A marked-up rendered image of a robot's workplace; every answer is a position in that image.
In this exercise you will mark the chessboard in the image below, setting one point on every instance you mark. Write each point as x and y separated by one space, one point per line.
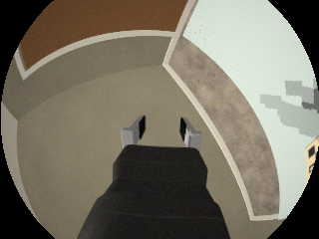
311 153

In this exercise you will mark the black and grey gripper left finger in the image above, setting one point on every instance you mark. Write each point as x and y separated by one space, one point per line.
132 134

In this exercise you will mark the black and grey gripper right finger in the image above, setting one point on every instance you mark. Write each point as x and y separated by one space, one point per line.
189 135

